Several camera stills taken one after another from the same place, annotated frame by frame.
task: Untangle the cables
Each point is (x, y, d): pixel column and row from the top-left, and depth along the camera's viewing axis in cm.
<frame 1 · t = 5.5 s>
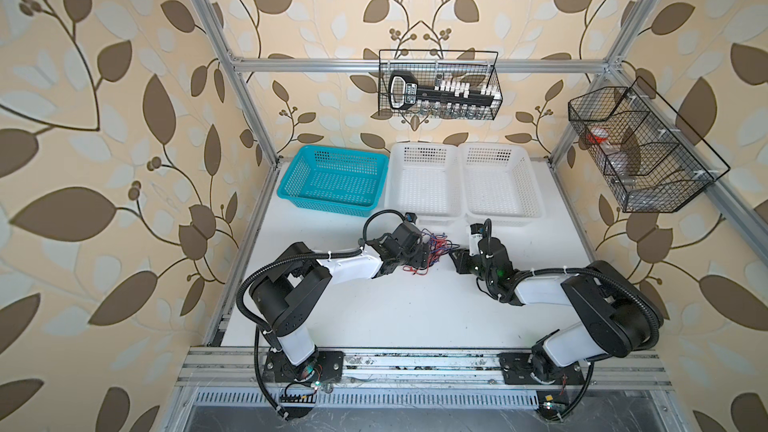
left hand: (423, 248, 90), fingers open
right hand: (452, 254, 92), fingers closed
teal plastic basket: (340, 180, 118), on the table
white plastic basket left: (426, 179, 118), on the table
white plastic basket right: (501, 184, 114), on the table

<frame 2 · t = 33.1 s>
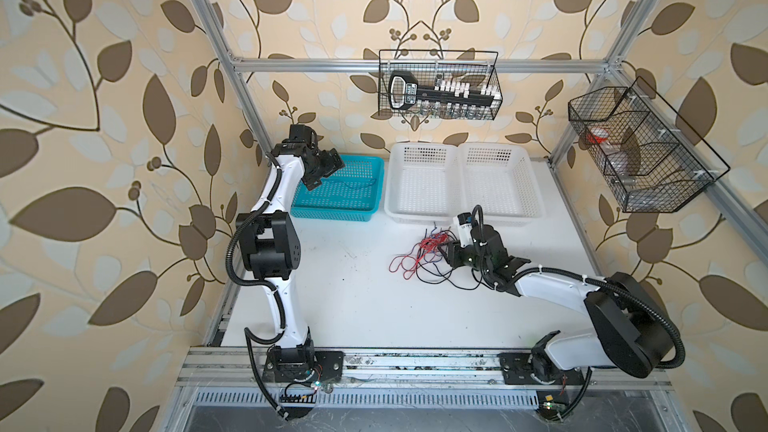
left hand: (335, 165, 93), fingers open
right hand: (443, 247, 88), fingers open
the named things where they were.

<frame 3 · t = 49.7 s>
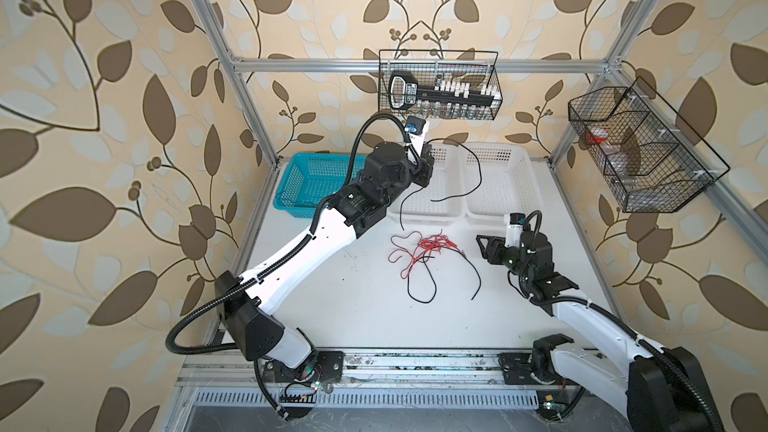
left hand: (430, 141, 66), fingers closed
right hand: (486, 240, 85), fingers open
the named things where they were.

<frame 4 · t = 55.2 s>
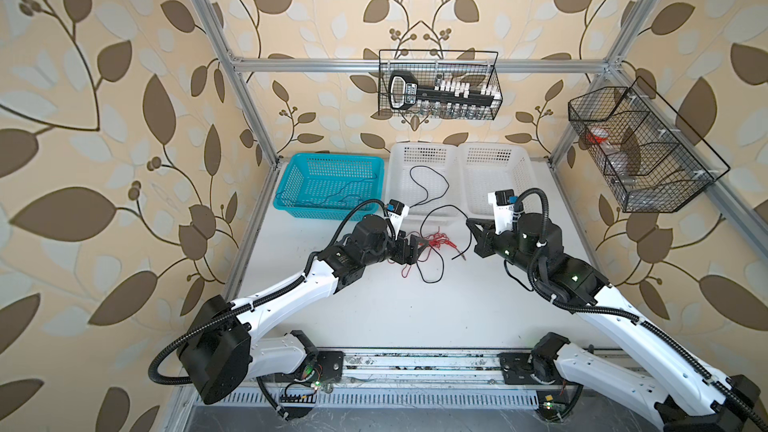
left hand: (420, 236, 77), fingers open
right hand: (470, 224, 70), fingers closed
the named things where they were.

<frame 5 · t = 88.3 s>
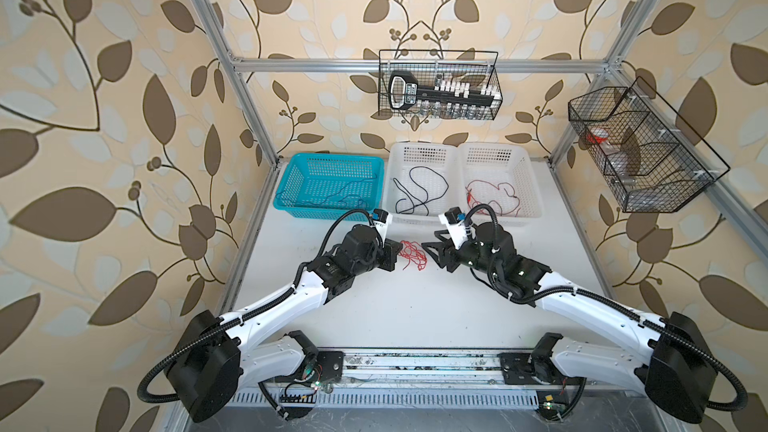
left hand: (404, 244, 79), fingers closed
right hand: (431, 240, 76), fingers open
the named things where they were.

